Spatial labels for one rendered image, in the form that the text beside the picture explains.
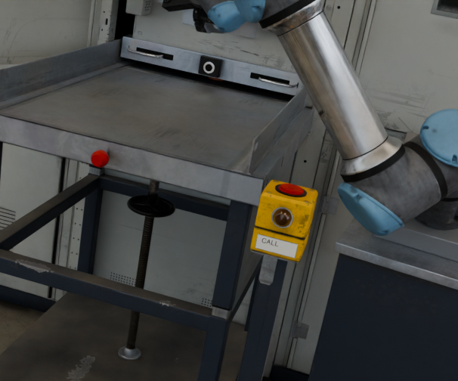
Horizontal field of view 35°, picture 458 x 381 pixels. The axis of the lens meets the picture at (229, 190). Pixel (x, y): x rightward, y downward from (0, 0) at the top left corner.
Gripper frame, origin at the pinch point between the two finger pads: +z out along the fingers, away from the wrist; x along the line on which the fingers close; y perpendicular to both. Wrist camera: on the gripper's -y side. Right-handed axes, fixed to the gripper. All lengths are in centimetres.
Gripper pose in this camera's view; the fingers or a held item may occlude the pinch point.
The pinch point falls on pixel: (208, 27)
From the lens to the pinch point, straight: 190.3
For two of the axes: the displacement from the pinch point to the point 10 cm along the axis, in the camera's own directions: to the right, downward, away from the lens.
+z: 1.3, 2.2, 9.7
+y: 9.6, 2.3, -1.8
